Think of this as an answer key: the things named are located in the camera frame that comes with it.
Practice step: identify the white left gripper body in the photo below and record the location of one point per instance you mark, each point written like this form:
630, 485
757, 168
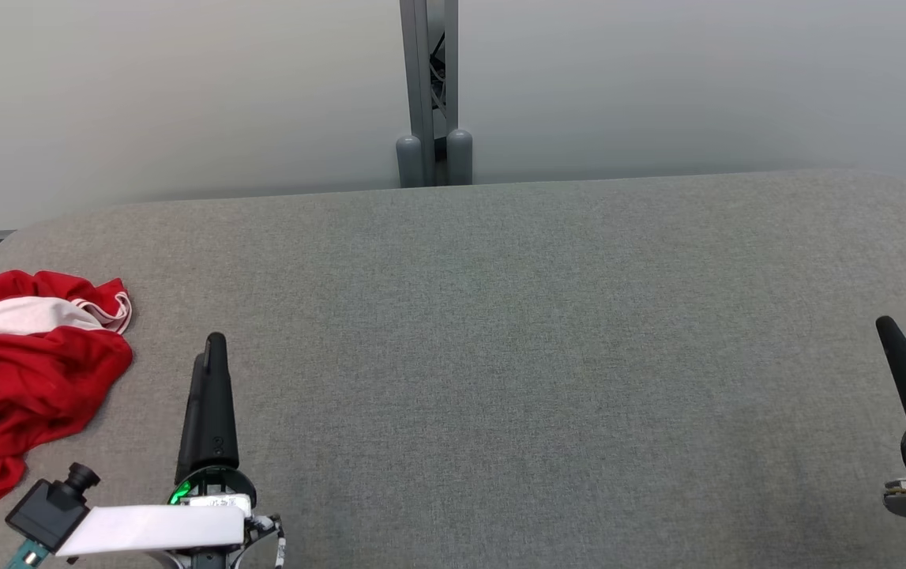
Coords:
160, 528

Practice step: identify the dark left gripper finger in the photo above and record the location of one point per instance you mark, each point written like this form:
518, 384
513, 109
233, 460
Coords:
188, 431
214, 411

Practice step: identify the red shorts with white stripe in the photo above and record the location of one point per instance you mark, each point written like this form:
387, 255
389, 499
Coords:
18, 395

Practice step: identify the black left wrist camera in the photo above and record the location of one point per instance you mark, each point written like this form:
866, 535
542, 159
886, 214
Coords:
54, 506

